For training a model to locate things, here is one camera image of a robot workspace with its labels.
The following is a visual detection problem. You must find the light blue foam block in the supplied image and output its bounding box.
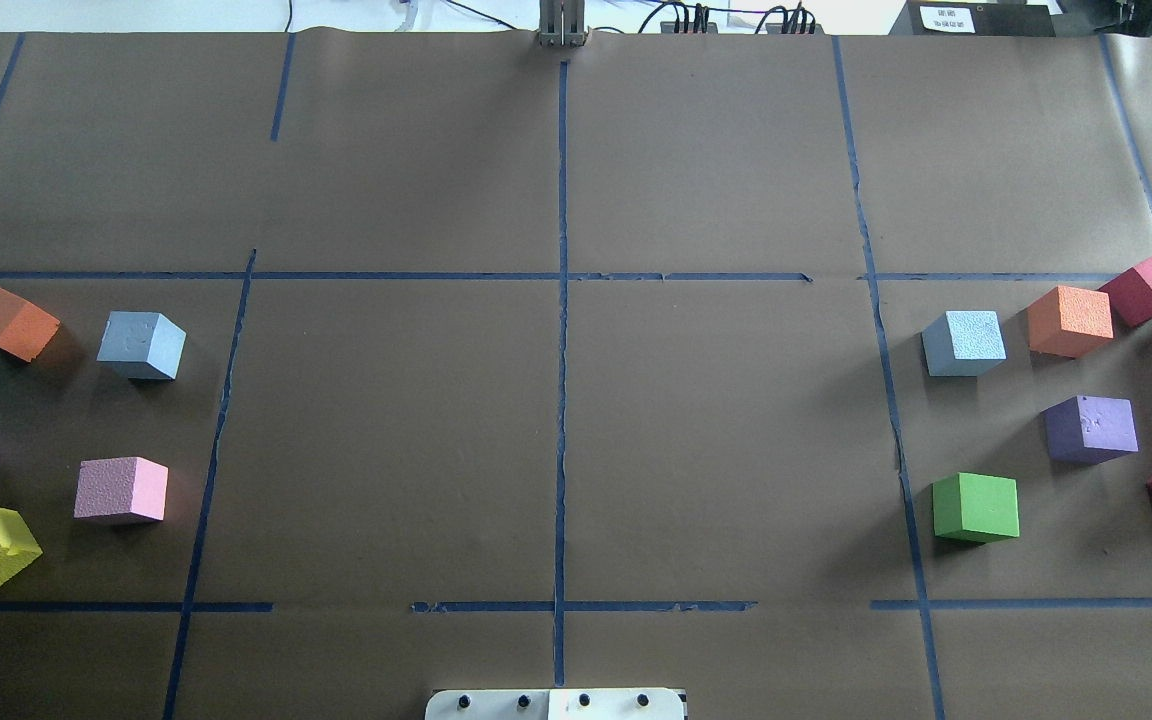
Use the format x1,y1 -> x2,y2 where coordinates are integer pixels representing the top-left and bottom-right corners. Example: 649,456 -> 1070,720
97,311 -> 187,381
922,310 -> 1007,377

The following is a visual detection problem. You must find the black power strip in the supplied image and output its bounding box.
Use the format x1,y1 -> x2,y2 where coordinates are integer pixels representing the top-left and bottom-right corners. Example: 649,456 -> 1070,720
641,1 -> 718,35
755,1 -> 819,35

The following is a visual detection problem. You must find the green foam block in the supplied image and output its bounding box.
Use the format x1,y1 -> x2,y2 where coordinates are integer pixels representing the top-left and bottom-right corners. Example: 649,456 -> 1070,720
931,471 -> 1021,544

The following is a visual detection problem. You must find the pink foam block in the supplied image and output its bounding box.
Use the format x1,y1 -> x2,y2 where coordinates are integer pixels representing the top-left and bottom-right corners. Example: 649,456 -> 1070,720
71,457 -> 169,525

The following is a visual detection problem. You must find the black box with label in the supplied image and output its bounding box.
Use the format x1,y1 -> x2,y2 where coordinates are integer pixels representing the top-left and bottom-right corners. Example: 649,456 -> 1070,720
888,1 -> 1056,37

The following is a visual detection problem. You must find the orange foam block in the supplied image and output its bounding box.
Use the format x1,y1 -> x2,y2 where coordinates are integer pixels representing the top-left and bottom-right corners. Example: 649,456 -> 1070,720
0,287 -> 61,363
1025,285 -> 1115,359

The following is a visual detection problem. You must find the aluminium frame post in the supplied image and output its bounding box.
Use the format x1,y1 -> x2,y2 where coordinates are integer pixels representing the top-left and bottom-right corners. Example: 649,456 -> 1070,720
538,0 -> 589,47

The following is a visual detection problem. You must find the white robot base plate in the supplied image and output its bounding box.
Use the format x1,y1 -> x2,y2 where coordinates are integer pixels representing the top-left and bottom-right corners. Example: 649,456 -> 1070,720
424,687 -> 689,719

